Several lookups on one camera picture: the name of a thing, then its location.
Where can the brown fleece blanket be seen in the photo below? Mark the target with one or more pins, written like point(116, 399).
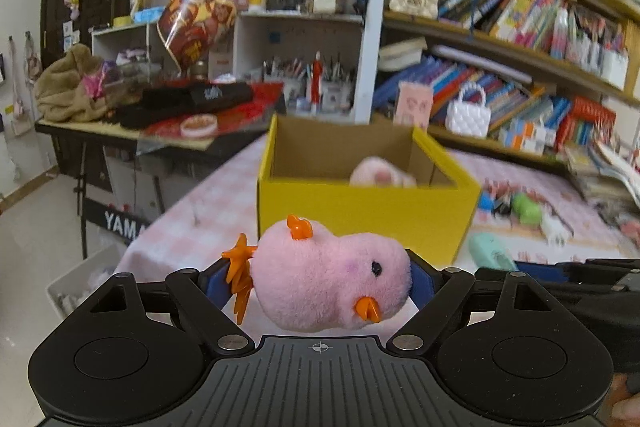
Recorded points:
point(65, 87)

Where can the row of colourful books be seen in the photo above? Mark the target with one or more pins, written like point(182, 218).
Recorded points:
point(500, 102)
point(520, 7)

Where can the small blue toy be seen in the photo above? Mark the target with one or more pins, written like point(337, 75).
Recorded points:
point(487, 203)

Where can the red dictionaries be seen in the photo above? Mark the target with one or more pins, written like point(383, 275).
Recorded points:
point(587, 122)

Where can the person's right hand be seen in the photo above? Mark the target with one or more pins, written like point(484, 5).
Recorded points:
point(627, 407)

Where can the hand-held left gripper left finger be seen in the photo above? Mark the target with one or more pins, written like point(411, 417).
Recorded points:
point(215, 287)

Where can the yellow cardboard box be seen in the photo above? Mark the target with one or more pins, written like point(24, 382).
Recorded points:
point(360, 212)

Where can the pink pig plush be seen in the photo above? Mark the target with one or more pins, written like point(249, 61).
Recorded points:
point(380, 174)

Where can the white quilted handbag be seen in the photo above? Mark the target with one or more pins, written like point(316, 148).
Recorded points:
point(467, 114)

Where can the green toy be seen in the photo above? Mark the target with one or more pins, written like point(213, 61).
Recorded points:
point(527, 207)

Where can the white storage bin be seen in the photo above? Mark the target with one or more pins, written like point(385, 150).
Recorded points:
point(85, 282)

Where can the pink chick plush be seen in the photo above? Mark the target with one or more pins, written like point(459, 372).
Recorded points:
point(325, 277)

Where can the red paper sheets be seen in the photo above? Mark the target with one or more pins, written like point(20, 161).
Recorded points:
point(240, 117)

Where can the orange white carton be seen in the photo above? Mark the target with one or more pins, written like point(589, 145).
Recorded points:
point(535, 132)
point(520, 144)

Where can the black electronic keyboard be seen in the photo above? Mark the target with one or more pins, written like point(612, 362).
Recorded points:
point(100, 142)

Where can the white holders with pens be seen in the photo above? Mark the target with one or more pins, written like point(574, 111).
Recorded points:
point(595, 47)

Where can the pink round tin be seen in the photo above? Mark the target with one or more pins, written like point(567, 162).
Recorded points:
point(199, 125)

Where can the mint green stapler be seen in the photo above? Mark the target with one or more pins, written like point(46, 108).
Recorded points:
point(490, 249)

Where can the desk pencil cups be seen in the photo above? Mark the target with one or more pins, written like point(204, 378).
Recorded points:
point(295, 84)

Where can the white storage shelf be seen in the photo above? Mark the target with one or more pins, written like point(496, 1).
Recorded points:
point(300, 37)

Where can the red gold foil bag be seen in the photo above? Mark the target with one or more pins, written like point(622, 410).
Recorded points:
point(195, 22)

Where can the wooden bookshelf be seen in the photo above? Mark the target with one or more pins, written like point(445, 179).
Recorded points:
point(500, 39)

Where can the black long bag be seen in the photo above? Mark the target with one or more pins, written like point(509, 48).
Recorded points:
point(185, 99)

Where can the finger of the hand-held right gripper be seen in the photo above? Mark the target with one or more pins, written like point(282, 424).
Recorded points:
point(540, 269)

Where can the white long case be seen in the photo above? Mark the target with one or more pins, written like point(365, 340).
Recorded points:
point(480, 62)

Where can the stack of papers and booklets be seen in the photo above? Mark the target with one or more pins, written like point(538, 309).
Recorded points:
point(605, 172)

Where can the red white bottle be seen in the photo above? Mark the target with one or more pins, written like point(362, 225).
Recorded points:
point(316, 79)

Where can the pink cylinder holder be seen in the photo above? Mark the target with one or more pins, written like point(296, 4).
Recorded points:
point(415, 104)

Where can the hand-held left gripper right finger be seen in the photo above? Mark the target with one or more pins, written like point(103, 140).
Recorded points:
point(422, 279)

